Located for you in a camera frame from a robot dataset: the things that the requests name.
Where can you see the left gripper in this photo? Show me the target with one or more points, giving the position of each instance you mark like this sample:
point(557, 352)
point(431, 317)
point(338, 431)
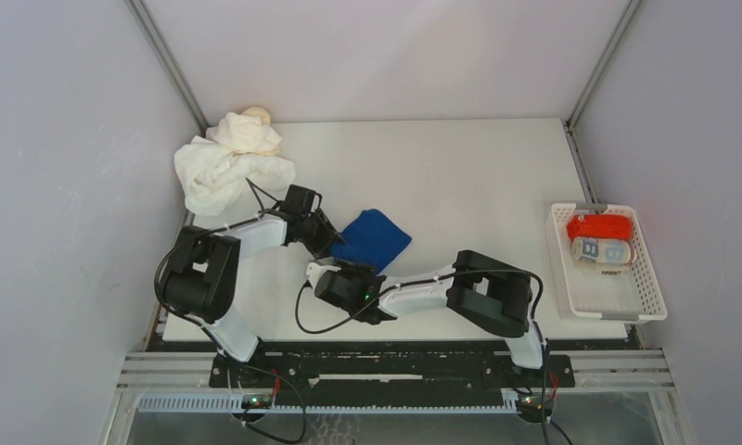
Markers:
point(328, 235)

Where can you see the blue towel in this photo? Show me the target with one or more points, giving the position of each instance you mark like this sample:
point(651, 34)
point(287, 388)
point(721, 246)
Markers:
point(372, 239)

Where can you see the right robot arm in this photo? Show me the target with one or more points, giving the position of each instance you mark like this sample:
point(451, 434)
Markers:
point(498, 298)

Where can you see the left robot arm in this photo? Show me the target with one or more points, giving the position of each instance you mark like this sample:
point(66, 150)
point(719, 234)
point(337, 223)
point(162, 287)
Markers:
point(196, 280)

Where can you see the white plastic basket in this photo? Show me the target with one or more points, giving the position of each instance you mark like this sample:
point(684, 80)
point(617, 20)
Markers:
point(585, 291)

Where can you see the red rolled towel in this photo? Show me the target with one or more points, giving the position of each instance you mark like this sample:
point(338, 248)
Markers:
point(607, 226)

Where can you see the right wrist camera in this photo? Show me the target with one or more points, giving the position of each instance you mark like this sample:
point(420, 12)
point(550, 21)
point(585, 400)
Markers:
point(344, 285)

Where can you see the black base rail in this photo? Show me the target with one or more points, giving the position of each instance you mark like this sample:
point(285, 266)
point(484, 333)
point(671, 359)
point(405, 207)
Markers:
point(389, 374)

